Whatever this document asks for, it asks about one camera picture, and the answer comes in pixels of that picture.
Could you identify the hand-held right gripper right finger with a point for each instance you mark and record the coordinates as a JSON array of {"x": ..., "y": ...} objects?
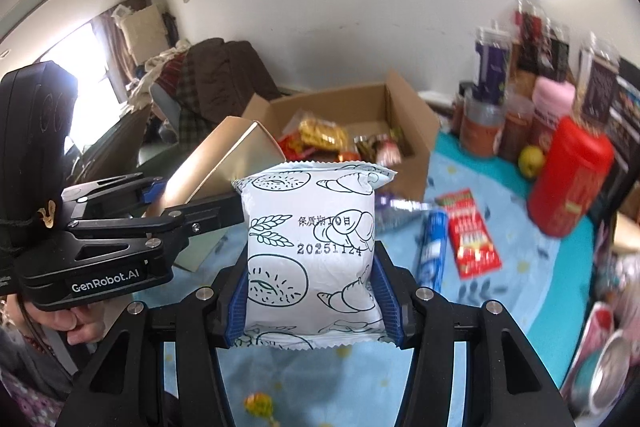
[{"x": 387, "y": 302}]

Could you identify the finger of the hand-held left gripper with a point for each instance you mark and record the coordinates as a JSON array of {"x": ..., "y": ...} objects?
[
  {"x": 152, "y": 190},
  {"x": 210, "y": 213}
]

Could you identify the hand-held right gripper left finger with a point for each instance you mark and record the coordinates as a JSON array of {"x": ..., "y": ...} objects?
[{"x": 237, "y": 307}]

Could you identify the blue tube with white cap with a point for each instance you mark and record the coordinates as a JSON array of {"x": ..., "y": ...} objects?
[{"x": 434, "y": 247}]

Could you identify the white bread packet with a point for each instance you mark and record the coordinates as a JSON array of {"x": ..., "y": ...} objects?
[{"x": 310, "y": 247}]

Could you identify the silver purple snack packet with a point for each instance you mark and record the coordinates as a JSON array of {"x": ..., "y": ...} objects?
[{"x": 400, "y": 207}]

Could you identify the tall red snack packet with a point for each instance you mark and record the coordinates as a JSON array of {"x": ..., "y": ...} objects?
[{"x": 470, "y": 237}]

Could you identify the red yellow snack packet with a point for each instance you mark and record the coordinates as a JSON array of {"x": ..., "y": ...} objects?
[{"x": 292, "y": 146}]

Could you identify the clear bag of yellow snacks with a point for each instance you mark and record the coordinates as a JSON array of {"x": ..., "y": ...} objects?
[{"x": 322, "y": 132}]

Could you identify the brown snack packet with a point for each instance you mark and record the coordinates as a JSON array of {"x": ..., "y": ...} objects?
[{"x": 385, "y": 149}]

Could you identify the large cardboard box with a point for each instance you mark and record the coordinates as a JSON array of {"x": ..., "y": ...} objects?
[{"x": 345, "y": 102}]

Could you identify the person's left forearm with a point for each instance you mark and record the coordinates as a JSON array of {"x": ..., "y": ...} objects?
[{"x": 35, "y": 372}]

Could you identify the person's left hand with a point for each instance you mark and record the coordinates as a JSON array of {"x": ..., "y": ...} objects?
[{"x": 75, "y": 322}]

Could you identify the window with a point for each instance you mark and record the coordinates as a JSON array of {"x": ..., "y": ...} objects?
[{"x": 85, "y": 52}]

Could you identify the checked cloth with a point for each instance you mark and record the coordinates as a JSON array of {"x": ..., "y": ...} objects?
[{"x": 187, "y": 97}]

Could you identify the yellow green candy wrapper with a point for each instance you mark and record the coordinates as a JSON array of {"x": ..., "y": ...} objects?
[{"x": 257, "y": 404}]

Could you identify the blue floral tablecloth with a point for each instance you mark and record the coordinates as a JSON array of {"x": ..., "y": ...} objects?
[{"x": 500, "y": 317}]

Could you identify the cream cloth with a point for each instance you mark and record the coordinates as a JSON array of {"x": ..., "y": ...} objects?
[{"x": 160, "y": 67}]

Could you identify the brown quilted jacket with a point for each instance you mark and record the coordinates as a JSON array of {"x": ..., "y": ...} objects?
[{"x": 225, "y": 77}]

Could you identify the beige box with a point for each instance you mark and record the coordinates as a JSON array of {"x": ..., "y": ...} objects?
[{"x": 145, "y": 32}]

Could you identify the wide jar of red-brown powder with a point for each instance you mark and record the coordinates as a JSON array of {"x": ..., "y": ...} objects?
[
  {"x": 480, "y": 132},
  {"x": 517, "y": 132}
]

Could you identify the green apple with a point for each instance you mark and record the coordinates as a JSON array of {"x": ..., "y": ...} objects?
[{"x": 531, "y": 162}]

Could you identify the pink paper cup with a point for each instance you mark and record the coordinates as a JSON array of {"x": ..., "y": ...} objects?
[{"x": 595, "y": 327}]

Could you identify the red canister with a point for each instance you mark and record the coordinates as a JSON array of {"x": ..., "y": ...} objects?
[{"x": 570, "y": 177}]

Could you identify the pink bottle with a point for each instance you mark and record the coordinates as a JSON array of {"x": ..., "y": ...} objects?
[{"x": 550, "y": 102}]

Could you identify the clear jar with purple label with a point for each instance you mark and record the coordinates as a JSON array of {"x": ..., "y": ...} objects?
[{"x": 490, "y": 62}]

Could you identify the clear jar with black label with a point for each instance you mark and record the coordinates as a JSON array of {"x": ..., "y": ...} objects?
[{"x": 557, "y": 52}]

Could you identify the clear jar with dark label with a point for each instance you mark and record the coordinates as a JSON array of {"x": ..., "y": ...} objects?
[{"x": 597, "y": 82}]

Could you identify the tall clear jar dark contents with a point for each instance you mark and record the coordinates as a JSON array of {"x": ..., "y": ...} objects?
[{"x": 530, "y": 32}]

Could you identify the black stand-up pouch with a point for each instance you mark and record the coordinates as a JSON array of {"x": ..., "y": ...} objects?
[{"x": 627, "y": 107}]

